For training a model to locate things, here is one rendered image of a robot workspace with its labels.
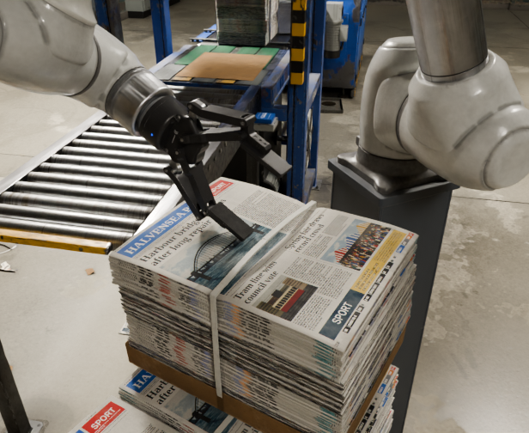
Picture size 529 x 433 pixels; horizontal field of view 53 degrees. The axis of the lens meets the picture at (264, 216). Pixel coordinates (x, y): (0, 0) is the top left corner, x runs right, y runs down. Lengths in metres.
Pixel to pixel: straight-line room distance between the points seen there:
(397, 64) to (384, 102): 0.07
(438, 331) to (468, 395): 0.33
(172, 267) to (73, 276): 1.89
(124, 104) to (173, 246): 0.21
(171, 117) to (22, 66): 0.20
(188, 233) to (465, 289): 1.89
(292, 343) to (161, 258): 0.23
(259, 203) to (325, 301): 0.27
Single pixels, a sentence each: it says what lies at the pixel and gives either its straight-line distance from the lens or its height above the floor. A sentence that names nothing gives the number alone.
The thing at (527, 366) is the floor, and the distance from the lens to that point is 2.28.
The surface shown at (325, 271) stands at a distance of 0.73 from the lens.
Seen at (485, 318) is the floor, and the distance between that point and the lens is 2.43.
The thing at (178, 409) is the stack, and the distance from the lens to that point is 0.87.
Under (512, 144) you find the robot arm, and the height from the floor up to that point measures 1.19.
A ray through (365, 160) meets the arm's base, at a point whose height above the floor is 1.04.
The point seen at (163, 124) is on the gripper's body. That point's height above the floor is 1.23.
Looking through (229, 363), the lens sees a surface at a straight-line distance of 0.77.
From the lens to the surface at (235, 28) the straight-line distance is 3.14.
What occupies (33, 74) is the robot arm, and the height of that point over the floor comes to 1.32.
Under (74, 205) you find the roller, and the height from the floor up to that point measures 0.79.
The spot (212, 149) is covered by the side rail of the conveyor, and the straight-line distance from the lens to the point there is 1.74.
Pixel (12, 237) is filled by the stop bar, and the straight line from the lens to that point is 1.37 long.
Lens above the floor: 1.49
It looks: 31 degrees down
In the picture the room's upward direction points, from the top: straight up
